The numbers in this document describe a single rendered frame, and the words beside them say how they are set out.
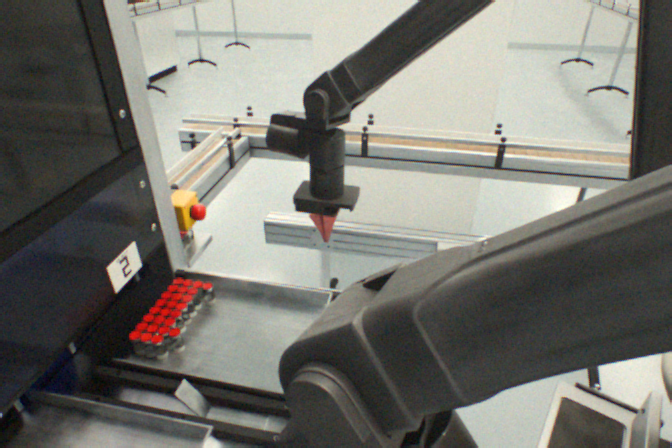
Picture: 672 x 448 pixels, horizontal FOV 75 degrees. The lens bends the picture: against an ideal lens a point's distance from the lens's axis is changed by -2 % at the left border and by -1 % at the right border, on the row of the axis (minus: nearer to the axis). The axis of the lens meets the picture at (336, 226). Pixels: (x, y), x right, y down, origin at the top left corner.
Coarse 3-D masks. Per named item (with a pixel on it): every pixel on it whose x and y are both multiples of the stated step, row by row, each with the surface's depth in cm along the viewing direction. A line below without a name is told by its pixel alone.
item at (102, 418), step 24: (24, 408) 73; (48, 408) 73; (72, 408) 72; (96, 408) 71; (120, 408) 69; (24, 432) 69; (48, 432) 69; (72, 432) 69; (96, 432) 69; (120, 432) 69; (144, 432) 69; (168, 432) 69; (192, 432) 68
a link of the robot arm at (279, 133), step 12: (312, 96) 62; (324, 96) 62; (312, 108) 63; (324, 108) 62; (276, 120) 70; (288, 120) 69; (300, 120) 67; (312, 120) 64; (324, 120) 63; (336, 120) 67; (348, 120) 70; (276, 132) 70; (288, 132) 69; (276, 144) 70; (288, 144) 69; (300, 156) 71
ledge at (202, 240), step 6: (198, 234) 117; (204, 234) 117; (210, 234) 117; (198, 240) 115; (204, 240) 115; (210, 240) 117; (192, 246) 113; (198, 246) 113; (204, 246) 114; (186, 252) 110; (192, 252) 110; (198, 252) 111; (186, 258) 108; (192, 258) 108; (198, 258) 111; (186, 264) 107; (192, 264) 109
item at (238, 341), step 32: (224, 288) 99; (256, 288) 96; (288, 288) 94; (192, 320) 90; (224, 320) 90; (256, 320) 90; (288, 320) 90; (192, 352) 83; (224, 352) 83; (256, 352) 83; (224, 384) 74; (256, 384) 77
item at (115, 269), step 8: (128, 248) 83; (136, 248) 85; (120, 256) 81; (128, 256) 83; (136, 256) 86; (112, 264) 79; (136, 264) 86; (112, 272) 79; (120, 272) 81; (112, 280) 79; (120, 280) 82; (120, 288) 82
